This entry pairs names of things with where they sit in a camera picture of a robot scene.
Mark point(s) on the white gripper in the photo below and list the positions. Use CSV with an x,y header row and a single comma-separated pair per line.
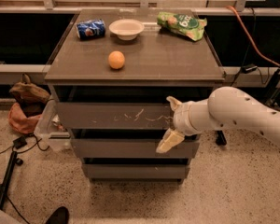
x,y
180,118

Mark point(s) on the grey top drawer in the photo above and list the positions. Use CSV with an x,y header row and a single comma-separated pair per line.
x,y
117,116

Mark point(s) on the grey drawer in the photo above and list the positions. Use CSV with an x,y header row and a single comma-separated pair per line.
x,y
130,148
104,171
117,116

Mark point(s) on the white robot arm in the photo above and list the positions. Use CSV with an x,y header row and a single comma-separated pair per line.
x,y
225,108

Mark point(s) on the grey bottom drawer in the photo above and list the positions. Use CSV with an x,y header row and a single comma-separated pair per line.
x,y
104,171

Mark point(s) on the grey drawer cabinet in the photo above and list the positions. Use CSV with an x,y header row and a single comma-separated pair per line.
x,y
157,64

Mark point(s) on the grey middle drawer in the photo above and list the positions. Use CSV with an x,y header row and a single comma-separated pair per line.
x,y
130,148

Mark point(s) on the black table leg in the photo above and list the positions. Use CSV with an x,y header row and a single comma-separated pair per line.
x,y
221,140

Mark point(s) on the orange fruit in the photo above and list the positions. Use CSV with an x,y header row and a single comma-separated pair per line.
x,y
116,59

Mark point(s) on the green chip bag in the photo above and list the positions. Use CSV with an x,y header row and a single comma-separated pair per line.
x,y
182,24

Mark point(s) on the white bowl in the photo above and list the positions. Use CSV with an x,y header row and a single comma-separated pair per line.
x,y
126,29

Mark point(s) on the blue soda can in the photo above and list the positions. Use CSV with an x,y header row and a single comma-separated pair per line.
x,y
90,29

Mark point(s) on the brown cloth bag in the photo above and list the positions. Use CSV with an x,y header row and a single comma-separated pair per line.
x,y
32,98

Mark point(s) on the black shoe tip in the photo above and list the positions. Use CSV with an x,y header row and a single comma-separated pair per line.
x,y
59,216

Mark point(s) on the black power adapter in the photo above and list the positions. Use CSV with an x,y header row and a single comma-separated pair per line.
x,y
19,142

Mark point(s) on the orange cloth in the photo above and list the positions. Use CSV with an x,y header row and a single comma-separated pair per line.
x,y
19,122

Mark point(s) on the black floor stand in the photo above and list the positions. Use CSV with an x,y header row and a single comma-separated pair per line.
x,y
13,161

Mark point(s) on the black wall adapter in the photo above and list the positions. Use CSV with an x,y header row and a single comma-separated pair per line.
x,y
248,68

